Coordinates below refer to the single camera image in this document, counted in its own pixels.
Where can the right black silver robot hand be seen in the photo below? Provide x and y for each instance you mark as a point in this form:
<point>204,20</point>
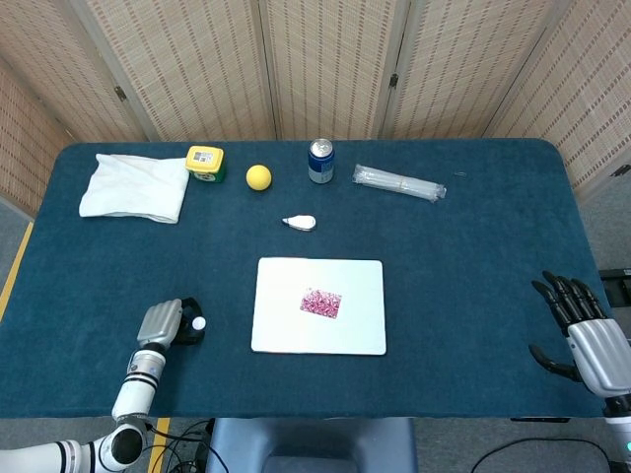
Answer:
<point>601,355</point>

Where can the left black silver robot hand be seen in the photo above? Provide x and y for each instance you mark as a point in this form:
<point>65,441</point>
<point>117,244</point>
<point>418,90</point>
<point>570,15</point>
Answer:
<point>158,322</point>

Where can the small white disc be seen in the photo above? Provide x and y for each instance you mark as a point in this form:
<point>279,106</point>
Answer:
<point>199,323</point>

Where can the pink patterned card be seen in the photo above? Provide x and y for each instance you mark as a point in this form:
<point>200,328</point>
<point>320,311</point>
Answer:
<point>321,303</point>

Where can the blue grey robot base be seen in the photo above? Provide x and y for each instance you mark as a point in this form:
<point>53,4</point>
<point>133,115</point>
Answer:
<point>310,443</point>

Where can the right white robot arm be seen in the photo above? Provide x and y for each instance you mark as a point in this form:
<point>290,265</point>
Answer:
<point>621,428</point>

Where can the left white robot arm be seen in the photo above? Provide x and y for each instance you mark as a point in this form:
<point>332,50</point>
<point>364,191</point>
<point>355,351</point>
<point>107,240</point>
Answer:
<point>135,394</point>

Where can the white rectangular board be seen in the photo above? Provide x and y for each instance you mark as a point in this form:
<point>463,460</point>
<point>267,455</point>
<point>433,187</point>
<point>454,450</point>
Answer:
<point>296,325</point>

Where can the black box on floor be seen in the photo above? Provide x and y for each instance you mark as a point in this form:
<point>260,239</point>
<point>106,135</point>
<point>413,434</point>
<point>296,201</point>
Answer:
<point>618,274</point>

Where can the white folded cloth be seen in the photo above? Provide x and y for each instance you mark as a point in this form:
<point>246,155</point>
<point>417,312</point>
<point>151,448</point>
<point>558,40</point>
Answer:
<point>133,187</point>

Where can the green container with yellow lid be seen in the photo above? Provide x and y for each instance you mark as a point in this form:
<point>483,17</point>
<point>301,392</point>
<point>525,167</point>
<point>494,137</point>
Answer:
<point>205,162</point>

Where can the teal tablecloth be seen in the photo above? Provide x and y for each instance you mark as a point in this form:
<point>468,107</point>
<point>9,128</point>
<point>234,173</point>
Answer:
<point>443,295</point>

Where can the yellow foam ball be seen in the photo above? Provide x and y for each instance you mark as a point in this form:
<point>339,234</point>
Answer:
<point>259,178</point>

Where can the blue soda can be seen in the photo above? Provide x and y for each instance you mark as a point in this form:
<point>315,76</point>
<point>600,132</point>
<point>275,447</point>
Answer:
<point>321,165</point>

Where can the metal screen hinge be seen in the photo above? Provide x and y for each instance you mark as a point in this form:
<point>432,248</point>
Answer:
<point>119,92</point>
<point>393,80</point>

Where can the clear pack of straws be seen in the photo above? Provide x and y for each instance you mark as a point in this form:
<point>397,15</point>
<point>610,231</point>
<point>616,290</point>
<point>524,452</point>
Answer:
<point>399,182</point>

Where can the bamboo folding screen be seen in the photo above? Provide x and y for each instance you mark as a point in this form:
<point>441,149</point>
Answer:
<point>325,64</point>

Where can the black table bracket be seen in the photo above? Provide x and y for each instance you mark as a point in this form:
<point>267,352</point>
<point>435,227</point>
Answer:
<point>539,420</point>

